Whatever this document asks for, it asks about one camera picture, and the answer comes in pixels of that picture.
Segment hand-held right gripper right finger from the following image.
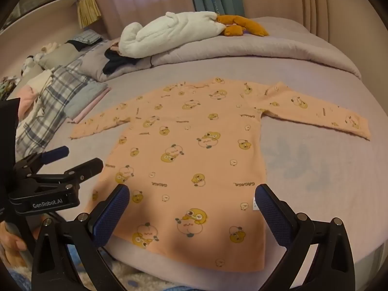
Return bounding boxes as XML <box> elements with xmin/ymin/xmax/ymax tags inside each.
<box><xmin>255</xmin><ymin>184</ymin><xmax>356</xmax><ymax>291</ymax></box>

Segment blue striped folded cloth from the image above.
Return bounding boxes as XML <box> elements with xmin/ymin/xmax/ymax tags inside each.
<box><xmin>67</xmin><ymin>30</ymin><xmax>102</xmax><ymax>44</ymax></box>

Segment bed with lavender sheet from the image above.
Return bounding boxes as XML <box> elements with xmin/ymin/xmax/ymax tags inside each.
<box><xmin>0</xmin><ymin>15</ymin><xmax>388</xmax><ymax>279</ymax></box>

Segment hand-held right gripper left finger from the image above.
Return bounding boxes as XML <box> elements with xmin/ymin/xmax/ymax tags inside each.
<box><xmin>31</xmin><ymin>184</ymin><xmax>131</xmax><ymax>291</ymax></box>

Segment grey plaid cloth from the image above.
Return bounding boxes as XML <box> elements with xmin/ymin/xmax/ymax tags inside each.
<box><xmin>15</xmin><ymin>66</ymin><xmax>97</xmax><ymax>158</ymax></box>

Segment orange plush toy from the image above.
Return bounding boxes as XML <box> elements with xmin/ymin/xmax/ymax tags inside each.
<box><xmin>216</xmin><ymin>15</ymin><xmax>270</xmax><ymax>37</ymax></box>

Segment grey pillow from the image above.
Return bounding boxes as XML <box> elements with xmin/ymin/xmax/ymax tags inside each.
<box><xmin>38</xmin><ymin>42</ymin><xmax>82</xmax><ymax>69</ymax></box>

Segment yellow striped hanging cloth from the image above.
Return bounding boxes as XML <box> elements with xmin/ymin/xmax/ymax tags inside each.
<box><xmin>77</xmin><ymin>0</ymin><xmax>102</xmax><ymax>28</ymax></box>

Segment pink padded headboard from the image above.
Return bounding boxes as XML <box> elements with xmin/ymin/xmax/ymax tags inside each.
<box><xmin>299</xmin><ymin>0</ymin><xmax>388</xmax><ymax>82</ymax></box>

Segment person's left hand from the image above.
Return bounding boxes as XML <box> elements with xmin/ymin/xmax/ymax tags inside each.
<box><xmin>0</xmin><ymin>221</ymin><xmax>29</xmax><ymax>252</ymax></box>

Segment black garment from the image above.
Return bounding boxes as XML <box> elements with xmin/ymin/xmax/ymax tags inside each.
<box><xmin>102</xmin><ymin>48</ymin><xmax>152</xmax><ymax>75</ymax></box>

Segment pink cloth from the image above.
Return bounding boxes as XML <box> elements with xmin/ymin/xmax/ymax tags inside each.
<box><xmin>15</xmin><ymin>85</ymin><xmax>40</xmax><ymax>119</ymax></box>

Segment white wall shelf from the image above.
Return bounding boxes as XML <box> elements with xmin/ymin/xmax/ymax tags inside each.
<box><xmin>0</xmin><ymin>0</ymin><xmax>88</xmax><ymax>31</ymax></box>

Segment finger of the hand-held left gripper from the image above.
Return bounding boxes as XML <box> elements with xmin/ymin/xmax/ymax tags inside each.
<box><xmin>29</xmin><ymin>158</ymin><xmax>104</xmax><ymax>188</ymax></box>
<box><xmin>14</xmin><ymin>146</ymin><xmax>70</xmax><ymax>176</ymax></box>

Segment white fluffy blanket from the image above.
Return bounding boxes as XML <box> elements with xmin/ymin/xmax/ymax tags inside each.
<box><xmin>118</xmin><ymin>11</ymin><xmax>226</xmax><ymax>59</ymax></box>

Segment folded grey-blue clothes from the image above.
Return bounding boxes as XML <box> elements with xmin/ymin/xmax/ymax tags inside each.
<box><xmin>64</xmin><ymin>80</ymin><xmax>111</xmax><ymax>120</ymax></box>

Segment grey duvet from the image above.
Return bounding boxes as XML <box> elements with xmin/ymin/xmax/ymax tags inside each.
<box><xmin>80</xmin><ymin>16</ymin><xmax>363</xmax><ymax>81</ymax></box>

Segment peach duck-print shirt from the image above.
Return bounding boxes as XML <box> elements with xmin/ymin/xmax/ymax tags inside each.
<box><xmin>70</xmin><ymin>78</ymin><xmax>371</xmax><ymax>272</ymax></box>

